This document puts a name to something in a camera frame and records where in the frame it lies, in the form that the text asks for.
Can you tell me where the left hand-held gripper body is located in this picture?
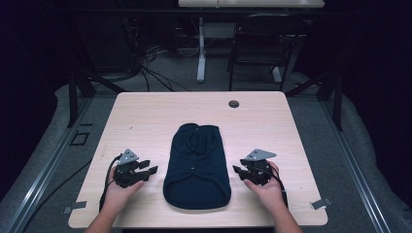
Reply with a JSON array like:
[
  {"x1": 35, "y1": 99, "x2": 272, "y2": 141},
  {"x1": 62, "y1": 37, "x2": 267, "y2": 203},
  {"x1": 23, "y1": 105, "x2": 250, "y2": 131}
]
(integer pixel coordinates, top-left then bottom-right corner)
[{"x1": 113, "y1": 149, "x2": 149, "y2": 189}]

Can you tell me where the dark navy garment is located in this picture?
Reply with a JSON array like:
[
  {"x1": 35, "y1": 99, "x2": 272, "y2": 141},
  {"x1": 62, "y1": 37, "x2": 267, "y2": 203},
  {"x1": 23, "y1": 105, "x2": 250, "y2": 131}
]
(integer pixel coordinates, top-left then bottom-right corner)
[{"x1": 162, "y1": 122, "x2": 232, "y2": 211}]

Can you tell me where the person's left hand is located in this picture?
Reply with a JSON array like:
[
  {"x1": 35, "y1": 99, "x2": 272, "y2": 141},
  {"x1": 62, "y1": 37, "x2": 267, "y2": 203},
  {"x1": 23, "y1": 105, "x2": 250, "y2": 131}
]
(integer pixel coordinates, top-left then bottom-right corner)
[{"x1": 103, "y1": 167, "x2": 146, "y2": 214}]

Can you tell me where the bundle of black floor cables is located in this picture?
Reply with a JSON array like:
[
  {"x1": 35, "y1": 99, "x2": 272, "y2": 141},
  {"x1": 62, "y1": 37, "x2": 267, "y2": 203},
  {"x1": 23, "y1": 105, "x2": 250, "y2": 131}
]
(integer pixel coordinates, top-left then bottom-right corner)
[{"x1": 120, "y1": 16, "x2": 192, "y2": 93}]

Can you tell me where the black floor cable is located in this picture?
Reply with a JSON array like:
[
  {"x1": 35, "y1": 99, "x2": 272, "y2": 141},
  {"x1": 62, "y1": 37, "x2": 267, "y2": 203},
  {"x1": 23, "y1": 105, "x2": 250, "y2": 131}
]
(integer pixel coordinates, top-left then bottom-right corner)
[{"x1": 21, "y1": 157, "x2": 94, "y2": 233}]

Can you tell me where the person's right hand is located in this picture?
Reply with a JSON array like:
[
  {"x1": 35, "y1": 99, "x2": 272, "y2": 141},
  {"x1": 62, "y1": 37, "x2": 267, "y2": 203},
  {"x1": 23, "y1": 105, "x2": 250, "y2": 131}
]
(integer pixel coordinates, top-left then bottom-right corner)
[{"x1": 243, "y1": 160, "x2": 289, "y2": 214}]

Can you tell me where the black metal stand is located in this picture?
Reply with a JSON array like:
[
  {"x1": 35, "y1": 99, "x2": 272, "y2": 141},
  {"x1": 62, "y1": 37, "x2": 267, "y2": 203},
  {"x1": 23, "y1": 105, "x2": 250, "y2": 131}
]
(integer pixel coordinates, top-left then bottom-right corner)
[
  {"x1": 285, "y1": 69, "x2": 344, "y2": 132},
  {"x1": 62, "y1": 18, "x2": 128, "y2": 128}
]

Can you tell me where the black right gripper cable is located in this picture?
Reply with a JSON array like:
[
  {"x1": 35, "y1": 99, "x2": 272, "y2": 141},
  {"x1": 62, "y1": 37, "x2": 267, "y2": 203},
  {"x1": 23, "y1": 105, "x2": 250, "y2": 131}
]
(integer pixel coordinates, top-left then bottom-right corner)
[{"x1": 270, "y1": 168, "x2": 290, "y2": 209}]

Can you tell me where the aluminium floor rail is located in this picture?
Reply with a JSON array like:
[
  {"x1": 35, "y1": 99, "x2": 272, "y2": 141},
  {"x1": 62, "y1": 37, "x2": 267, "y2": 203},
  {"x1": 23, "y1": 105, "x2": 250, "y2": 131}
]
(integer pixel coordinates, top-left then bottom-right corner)
[
  {"x1": 0, "y1": 96, "x2": 95, "y2": 233},
  {"x1": 319, "y1": 96, "x2": 394, "y2": 233}
]

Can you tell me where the black folding chair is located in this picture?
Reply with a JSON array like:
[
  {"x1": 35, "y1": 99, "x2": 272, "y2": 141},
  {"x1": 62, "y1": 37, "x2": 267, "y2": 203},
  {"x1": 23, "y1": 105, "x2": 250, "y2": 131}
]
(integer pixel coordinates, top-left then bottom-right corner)
[{"x1": 225, "y1": 13, "x2": 306, "y2": 92}]

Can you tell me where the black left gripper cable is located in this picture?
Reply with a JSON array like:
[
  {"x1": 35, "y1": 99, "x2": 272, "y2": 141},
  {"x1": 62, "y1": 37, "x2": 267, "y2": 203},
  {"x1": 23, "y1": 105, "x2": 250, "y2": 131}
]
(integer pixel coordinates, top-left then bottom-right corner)
[{"x1": 98, "y1": 154, "x2": 123, "y2": 212}]

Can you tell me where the grey tape strip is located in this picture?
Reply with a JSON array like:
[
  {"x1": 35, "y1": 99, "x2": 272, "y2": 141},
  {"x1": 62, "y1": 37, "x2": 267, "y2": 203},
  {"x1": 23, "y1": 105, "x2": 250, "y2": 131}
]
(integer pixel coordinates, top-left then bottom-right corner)
[
  {"x1": 62, "y1": 200, "x2": 88, "y2": 216},
  {"x1": 310, "y1": 197, "x2": 333, "y2": 211}
]

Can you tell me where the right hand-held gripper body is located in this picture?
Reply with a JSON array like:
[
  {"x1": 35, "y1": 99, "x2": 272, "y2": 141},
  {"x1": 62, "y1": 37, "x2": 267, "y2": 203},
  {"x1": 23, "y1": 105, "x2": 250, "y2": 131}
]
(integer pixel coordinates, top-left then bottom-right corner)
[{"x1": 242, "y1": 148, "x2": 278, "y2": 187}]

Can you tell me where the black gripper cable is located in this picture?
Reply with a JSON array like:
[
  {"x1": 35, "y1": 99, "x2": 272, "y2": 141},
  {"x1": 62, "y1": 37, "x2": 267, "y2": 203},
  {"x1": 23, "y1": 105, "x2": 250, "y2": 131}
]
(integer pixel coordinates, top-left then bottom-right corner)
[
  {"x1": 270, "y1": 168, "x2": 290, "y2": 209},
  {"x1": 98, "y1": 154, "x2": 123, "y2": 212}
]

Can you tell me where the white desk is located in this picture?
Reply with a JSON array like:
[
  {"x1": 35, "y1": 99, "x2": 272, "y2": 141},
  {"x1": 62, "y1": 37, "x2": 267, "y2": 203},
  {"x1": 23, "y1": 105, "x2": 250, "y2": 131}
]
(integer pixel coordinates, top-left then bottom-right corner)
[{"x1": 177, "y1": 0, "x2": 326, "y2": 83}]

